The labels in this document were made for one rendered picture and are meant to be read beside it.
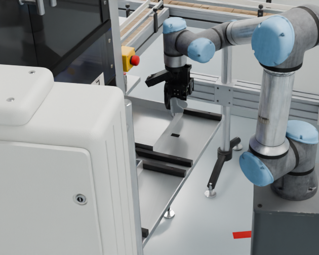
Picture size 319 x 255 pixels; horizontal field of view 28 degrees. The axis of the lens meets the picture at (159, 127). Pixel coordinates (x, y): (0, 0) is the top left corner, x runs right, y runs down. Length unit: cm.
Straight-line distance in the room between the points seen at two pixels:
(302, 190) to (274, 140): 27
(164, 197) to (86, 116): 90
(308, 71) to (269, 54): 199
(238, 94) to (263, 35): 147
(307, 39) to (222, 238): 157
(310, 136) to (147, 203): 52
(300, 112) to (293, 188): 107
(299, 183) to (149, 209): 48
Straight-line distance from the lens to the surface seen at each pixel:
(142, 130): 219
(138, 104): 232
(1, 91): 108
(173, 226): 310
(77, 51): 204
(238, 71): 374
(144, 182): 196
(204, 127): 220
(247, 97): 309
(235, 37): 197
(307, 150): 195
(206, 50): 194
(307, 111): 305
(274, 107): 175
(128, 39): 270
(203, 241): 303
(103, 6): 216
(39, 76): 110
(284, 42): 161
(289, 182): 202
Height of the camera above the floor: 211
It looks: 34 degrees down
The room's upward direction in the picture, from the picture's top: 3 degrees counter-clockwise
